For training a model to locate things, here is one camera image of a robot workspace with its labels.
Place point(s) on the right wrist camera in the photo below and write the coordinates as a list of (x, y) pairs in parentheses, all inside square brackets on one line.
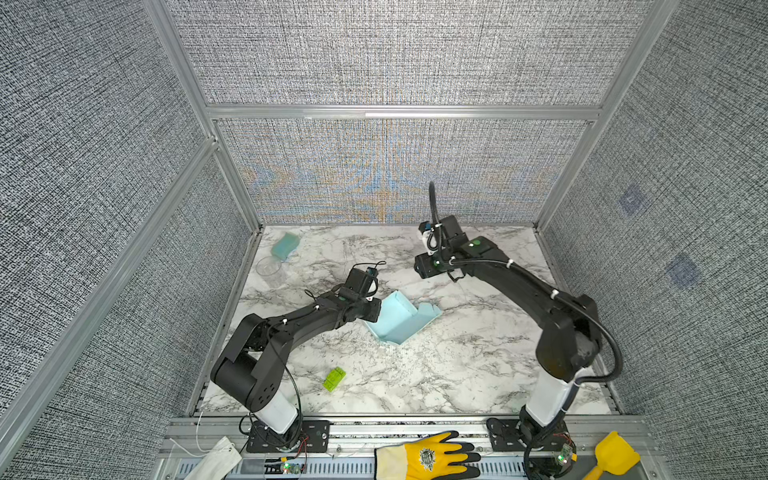
[(427, 237)]

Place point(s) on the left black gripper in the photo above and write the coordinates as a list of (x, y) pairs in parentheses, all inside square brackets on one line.
[(375, 310)]

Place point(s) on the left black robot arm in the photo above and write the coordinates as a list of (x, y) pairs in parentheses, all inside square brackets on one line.
[(253, 362)]

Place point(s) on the light blue paper box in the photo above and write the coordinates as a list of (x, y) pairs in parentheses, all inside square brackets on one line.
[(399, 319)]

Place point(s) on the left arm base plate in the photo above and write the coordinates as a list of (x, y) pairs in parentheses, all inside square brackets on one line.
[(288, 436)]

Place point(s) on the teal sponge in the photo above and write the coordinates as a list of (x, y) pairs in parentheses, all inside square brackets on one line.
[(285, 246)]

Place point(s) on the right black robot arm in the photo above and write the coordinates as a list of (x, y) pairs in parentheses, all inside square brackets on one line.
[(574, 347)]

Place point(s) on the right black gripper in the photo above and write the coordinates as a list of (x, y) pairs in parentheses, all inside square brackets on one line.
[(421, 266)]

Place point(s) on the green toy brick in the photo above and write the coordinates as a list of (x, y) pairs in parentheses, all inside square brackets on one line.
[(333, 379)]

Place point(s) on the yellow black work glove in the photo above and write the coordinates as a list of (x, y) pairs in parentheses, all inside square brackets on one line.
[(438, 456)]

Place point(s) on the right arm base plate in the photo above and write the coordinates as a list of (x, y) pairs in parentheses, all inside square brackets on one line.
[(513, 435)]

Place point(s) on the yellow plastic scoop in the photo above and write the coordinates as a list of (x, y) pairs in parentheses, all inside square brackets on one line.
[(614, 455)]

